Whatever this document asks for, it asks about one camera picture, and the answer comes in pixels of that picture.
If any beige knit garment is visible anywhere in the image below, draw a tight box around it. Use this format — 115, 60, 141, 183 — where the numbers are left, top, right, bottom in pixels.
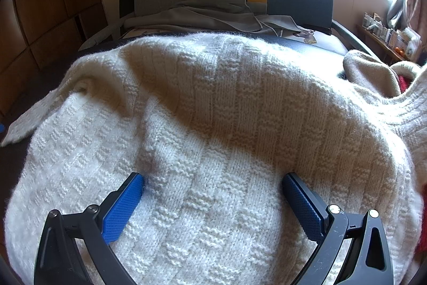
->
343, 50, 401, 99

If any wooden wardrobe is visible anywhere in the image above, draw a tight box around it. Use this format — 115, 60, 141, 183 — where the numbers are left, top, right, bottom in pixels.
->
0, 0, 110, 119

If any white fluffy cushion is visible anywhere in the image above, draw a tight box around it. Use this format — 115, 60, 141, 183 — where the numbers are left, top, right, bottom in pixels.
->
2, 30, 427, 285

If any printed sheet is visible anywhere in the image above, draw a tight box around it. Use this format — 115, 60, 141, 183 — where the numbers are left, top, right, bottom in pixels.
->
120, 25, 319, 44

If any cluster of bottles and boxes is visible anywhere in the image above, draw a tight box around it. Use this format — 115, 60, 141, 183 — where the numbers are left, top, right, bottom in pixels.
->
362, 13, 422, 59

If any red garment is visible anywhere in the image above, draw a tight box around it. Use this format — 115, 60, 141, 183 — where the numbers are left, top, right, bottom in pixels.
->
395, 71, 415, 95

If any wooden side shelf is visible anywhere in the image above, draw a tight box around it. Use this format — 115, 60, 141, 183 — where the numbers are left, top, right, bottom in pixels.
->
355, 24, 406, 66

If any grey cloth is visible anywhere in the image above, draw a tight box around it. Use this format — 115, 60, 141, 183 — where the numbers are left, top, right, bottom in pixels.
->
123, 0, 306, 38

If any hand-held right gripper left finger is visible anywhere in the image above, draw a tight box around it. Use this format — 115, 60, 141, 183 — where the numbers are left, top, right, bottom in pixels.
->
34, 172, 145, 285

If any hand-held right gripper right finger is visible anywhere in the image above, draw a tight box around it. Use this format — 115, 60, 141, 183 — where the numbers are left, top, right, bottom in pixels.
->
282, 172, 395, 285

